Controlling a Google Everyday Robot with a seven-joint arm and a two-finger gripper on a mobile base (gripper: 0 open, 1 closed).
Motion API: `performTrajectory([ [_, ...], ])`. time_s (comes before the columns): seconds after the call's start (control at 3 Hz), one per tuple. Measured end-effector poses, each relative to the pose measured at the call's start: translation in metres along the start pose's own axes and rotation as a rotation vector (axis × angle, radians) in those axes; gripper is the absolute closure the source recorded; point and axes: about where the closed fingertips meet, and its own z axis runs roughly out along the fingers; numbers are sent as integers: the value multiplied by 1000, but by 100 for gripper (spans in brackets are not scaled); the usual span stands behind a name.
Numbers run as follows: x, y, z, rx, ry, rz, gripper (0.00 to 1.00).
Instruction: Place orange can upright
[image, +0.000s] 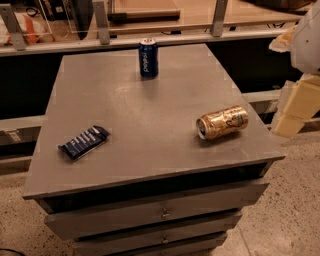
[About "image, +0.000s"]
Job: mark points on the orange white bag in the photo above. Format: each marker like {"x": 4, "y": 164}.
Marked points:
{"x": 33, "y": 31}

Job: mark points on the grey drawer cabinet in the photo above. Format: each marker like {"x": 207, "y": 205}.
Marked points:
{"x": 153, "y": 148}

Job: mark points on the orange soda can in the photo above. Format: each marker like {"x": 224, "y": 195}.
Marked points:
{"x": 217, "y": 124}

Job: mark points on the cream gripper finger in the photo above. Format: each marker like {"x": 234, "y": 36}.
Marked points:
{"x": 298, "y": 103}
{"x": 283, "y": 42}

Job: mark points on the bottom grey drawer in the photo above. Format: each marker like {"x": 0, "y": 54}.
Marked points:
{"x": 179, "y": 247}

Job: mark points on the grey drawer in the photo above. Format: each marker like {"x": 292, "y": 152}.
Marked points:
{"x": 179, "y": 247}
{"x": 127, "y": 214}
{"x": 163, "y": 233}

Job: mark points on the middle grey drawer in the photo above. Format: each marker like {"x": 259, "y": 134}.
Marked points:
{"x": 163, "y": 233}

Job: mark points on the grey metal railing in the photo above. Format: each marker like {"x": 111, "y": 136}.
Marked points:
{"x": 91, "y": 25}

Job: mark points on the top grey drawer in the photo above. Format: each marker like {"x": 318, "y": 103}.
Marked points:
{"x": 127, "y": 214}

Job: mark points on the blue snack bag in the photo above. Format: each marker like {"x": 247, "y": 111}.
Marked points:
{"x": 85, "y": 142}

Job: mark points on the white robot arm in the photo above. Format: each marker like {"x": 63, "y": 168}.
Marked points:
{"x": 305, "y": 46}

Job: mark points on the blue pepsi can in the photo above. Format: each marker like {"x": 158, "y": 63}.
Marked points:
{"x": 148, "y": 58}

